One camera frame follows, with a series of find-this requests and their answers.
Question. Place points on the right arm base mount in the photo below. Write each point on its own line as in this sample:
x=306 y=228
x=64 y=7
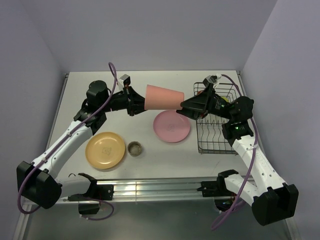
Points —
x=214 y=189

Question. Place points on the pink plastic plate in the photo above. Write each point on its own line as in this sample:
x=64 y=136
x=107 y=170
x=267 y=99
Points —
x=171 y=127

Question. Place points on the small grey speckled dish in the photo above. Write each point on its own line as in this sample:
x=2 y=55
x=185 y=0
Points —
x=134 y=148

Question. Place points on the lime green bowl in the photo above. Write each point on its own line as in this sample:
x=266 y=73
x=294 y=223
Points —
x=224 y=98

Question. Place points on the aluminium table rail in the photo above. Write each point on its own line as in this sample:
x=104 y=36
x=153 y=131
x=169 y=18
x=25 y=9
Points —
x=141 y=190

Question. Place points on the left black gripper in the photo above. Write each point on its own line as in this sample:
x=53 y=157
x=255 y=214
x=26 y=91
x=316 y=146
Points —
x=137 y=102

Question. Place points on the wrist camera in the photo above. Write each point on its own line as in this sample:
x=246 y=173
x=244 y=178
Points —
x=123 y=81
x=212 y=80

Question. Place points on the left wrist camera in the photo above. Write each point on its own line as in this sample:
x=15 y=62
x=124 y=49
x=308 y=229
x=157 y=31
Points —
x=123 y=81

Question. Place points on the salmon plastic cup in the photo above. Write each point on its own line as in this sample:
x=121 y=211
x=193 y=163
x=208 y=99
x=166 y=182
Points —
x=159 y=98

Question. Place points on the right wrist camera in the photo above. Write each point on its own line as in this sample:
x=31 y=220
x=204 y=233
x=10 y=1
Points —
x=212 y=80

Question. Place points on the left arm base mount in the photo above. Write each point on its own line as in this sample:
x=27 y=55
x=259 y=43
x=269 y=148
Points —
x=90 y=203

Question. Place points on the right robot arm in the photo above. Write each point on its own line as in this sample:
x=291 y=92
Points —
x=271 y=199

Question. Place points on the orange plastic plate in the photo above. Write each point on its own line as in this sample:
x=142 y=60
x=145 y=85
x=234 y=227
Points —
x=105 y=150

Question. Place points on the black wire dish rack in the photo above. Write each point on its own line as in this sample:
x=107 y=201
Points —
x=210 y=139

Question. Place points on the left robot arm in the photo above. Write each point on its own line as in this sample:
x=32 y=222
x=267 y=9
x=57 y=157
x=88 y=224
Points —
x=37 y=181

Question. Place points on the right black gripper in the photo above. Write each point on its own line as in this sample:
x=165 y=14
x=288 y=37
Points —
x=203 y=102

